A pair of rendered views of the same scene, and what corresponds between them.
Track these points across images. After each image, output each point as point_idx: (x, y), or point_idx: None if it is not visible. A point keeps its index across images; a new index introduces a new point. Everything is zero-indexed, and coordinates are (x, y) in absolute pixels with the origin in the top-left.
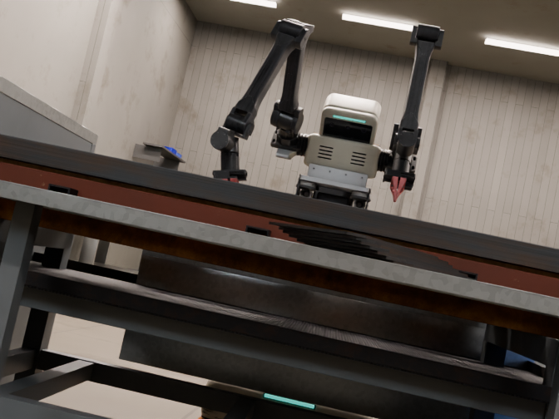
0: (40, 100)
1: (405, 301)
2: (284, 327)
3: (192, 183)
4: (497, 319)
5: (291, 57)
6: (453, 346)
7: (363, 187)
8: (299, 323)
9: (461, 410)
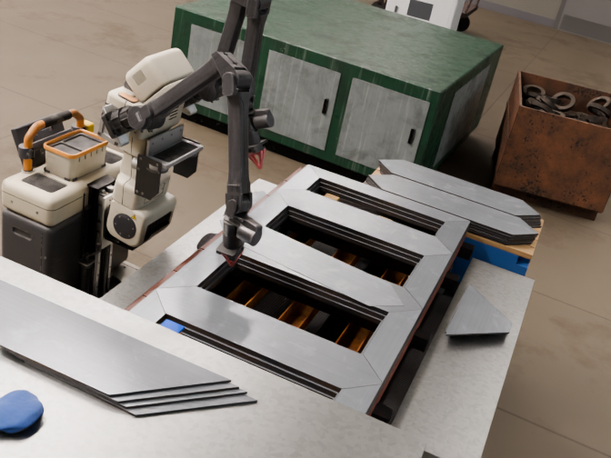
0: (146, 320)
1: None
2: (315, 333)
3: (406, 340)
4: None
5: (205, 85)
6: None
7: (201, 147)
8: (256, 303)
9: None
